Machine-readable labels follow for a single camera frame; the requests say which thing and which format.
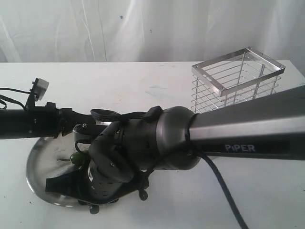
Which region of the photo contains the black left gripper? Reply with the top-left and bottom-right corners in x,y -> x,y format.
46,102 -> 95,137

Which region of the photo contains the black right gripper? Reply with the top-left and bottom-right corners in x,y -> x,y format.
45,164 -> 148,215

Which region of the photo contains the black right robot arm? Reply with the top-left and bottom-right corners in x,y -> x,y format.
45,86 -> 305,214

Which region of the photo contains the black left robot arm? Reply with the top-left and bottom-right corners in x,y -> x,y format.
0,103 -> 95,139

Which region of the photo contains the round stainless steel plate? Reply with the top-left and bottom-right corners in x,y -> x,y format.
26,132 -> 96,207

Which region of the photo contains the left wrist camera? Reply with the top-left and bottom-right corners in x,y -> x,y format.
31,78 -> 49,102

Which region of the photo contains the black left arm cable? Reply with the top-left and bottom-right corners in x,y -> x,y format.
0,87 -> 34,110

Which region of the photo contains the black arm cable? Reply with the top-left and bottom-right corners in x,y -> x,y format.
75,108 -> 253,229
0,87 -> 34,110

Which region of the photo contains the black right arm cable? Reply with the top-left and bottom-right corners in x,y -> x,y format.
75,108 -> 253,229

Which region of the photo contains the metal wire utensil holder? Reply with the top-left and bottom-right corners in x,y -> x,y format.
191,47 -> 285,114

